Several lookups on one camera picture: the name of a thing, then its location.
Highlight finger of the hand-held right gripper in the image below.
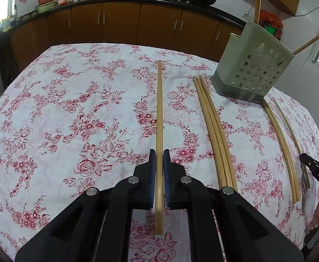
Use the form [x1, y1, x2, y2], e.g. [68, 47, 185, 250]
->
[299, 153, 319, 194]

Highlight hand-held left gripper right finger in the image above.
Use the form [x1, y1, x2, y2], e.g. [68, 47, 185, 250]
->
[163, 149, 305, 262]

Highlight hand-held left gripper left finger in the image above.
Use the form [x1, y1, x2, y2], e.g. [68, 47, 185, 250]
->
[15, 149, 157, 262]

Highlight bamboo chopstick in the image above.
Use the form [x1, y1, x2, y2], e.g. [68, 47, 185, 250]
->
[154, 60, 166, 236]
[193, 77, 227, 189]
[254, 0, 264, 24]
[196, 77, 232, 190]
[199, 75, 239, 194]
[264, 99, 300, 203]
[293, 27, 319, 56]
[272, 98, 311, 189]
[261, 100, 296, 204]

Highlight grey perforated utensil holder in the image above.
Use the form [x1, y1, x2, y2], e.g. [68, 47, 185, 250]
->
[211, 21, 295, 105]

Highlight person's right hand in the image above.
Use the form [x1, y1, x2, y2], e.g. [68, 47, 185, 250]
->
[309, 195, 319, 230]

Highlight red floral tablecloth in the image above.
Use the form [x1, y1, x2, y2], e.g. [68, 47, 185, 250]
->
[0, 43, 319, 262]

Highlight red bag with bottles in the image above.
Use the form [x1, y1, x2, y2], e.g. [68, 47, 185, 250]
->
[259, 9, 283, 40]

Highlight wooden lower kitchen cabinets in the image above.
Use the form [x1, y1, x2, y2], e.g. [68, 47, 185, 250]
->
[10, 1, 243, 71]

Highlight green basin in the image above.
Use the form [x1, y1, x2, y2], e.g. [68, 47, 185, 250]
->
[35, 1, 58, 14]

